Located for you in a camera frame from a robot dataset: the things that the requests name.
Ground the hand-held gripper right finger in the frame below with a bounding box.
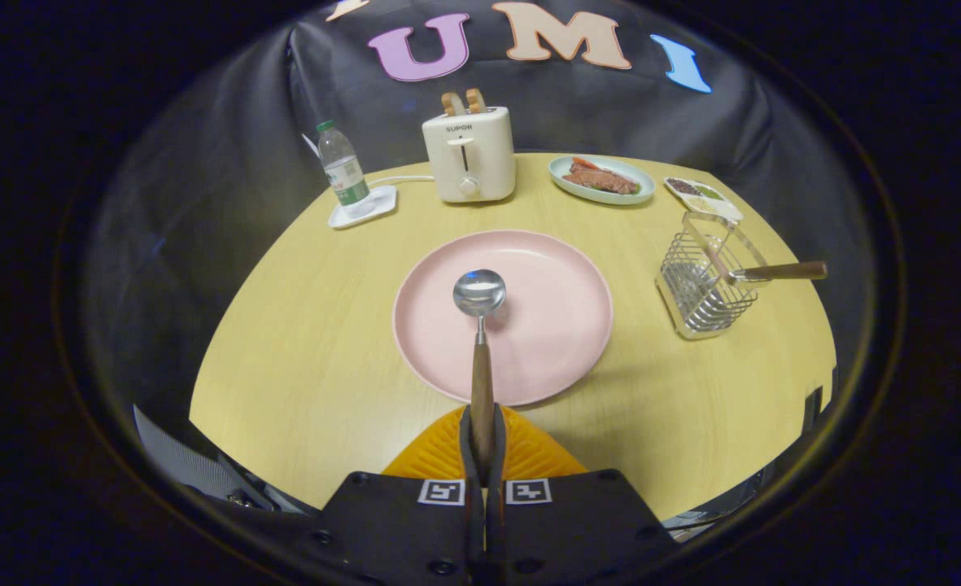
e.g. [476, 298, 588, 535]
[488, 405, 681, 584]

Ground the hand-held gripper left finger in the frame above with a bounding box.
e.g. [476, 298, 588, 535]
[317, 405, 485, 584]

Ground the wooden handled metal spoon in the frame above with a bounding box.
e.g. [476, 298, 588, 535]
[452, 269, 507, 481]

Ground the wooden handled metal fork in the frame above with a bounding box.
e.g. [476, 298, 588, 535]
[704, 260, 829, 288]

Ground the pink round plate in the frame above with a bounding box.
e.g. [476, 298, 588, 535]
[391, 229, 614, 408]

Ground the grey mesh chair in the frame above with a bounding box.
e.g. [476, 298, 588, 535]
[133, 405, 318, 516]

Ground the clear cutlery drainer basket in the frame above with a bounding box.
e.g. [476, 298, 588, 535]
[655, 212, 772, 341]

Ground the white square coaster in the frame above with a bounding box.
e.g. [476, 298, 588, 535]
[328, 185, 399, 230]

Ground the pale green food plate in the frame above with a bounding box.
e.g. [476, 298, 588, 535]
[548, 154, 657, 206]

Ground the brown meat slice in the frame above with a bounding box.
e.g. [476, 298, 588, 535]
[562, 163, 640, 195]

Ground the white divided condiment dish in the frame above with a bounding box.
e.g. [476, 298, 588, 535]
[663, 177, 744, 223]

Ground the clear plastic water bottle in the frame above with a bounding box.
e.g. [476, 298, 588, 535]
[316, 120, 376, 219]

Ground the white toaster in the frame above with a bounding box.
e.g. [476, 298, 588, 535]
[422, 106, 518, 203]

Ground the black backdrop cloth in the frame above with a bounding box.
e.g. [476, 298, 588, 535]
[80, 0, 865, 428]

